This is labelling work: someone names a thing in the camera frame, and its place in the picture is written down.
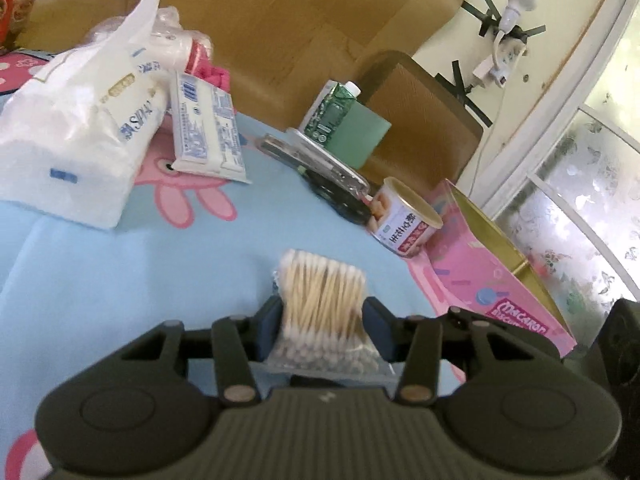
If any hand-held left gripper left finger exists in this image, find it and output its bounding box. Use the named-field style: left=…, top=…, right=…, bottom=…
left=119, top=296, right=284, bottom=406

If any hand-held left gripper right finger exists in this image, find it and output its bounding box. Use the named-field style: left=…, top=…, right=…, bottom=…
left=362, top=297, right=538, bottom=406

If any cotton swab pack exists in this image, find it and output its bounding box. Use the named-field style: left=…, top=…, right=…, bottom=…
left=264, top=249, right=396, bottom=378

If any pink tin box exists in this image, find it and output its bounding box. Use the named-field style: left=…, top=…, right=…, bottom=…
left=405, top=178, right=578, bottom=386

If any small white wipes pack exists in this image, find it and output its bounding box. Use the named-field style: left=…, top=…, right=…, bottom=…
left=167, top=70, right=253, bottom=185

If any labelled tin can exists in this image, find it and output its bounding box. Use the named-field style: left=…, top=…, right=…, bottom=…
left=367, top=176, right=445, bottom=258

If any black flat object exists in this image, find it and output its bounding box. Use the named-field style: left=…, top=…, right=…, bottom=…
left=300, top=167, right=373, bottom=225

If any blue printed blanket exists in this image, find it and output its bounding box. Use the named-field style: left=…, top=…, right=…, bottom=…
left=0, top=50, right=621, bottom=480

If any teal box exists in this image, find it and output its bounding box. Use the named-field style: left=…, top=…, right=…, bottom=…
left=336, top=100, right=392, bottom=170

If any window with patterned film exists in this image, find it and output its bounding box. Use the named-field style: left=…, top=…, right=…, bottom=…
left=475, top=0, right=640, bottom=321

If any pink cloth item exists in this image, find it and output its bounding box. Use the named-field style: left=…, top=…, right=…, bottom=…
left=185, top=42, right=232, bottom=92

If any large white tissue pack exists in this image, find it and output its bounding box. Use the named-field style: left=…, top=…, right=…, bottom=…
left=0, top=0, right=178, bottom=231

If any white power strip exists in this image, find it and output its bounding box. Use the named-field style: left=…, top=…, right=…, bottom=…
left=472, top=35, right=528, bottom=88

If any large cardboard sheet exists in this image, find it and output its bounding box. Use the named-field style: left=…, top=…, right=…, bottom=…
left=17, top=0, right=478, bottom=131

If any clear plastic bag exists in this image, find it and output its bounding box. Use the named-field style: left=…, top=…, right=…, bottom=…
left=82, top=6, right=216, bottom=73

